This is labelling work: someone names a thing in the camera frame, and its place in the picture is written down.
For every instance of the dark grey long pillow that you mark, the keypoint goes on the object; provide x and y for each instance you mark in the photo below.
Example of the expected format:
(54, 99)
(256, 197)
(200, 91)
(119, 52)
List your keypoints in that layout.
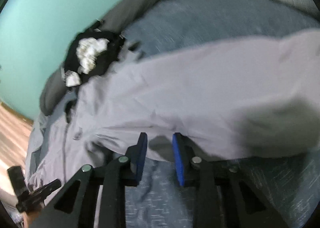
(110, 27)

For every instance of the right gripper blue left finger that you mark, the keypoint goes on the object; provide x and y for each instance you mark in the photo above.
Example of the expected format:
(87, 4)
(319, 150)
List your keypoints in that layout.
(94, 191)

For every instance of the person's left hand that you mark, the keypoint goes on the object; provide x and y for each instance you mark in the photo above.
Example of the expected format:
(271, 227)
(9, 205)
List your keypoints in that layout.
(29, 217)

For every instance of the grey and black jacket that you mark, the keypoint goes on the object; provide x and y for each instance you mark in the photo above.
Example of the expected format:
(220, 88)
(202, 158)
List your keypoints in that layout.
(236, 98)

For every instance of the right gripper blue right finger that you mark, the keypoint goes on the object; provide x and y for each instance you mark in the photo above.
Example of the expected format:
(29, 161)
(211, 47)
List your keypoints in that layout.
(224, 194)

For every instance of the left gripper black tracker box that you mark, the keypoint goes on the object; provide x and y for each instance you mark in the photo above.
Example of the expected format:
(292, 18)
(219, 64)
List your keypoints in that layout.
(17, 180)

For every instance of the pink curtain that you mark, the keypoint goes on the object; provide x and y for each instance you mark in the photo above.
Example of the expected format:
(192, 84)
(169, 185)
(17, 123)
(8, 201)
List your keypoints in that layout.
(15, 132)

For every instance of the black and white clothes pile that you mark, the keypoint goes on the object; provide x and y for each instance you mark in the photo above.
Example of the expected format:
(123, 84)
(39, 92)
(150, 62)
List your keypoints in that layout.
(91, 53)

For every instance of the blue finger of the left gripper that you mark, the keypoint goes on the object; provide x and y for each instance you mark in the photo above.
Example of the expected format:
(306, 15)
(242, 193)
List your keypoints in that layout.
(43, 192)

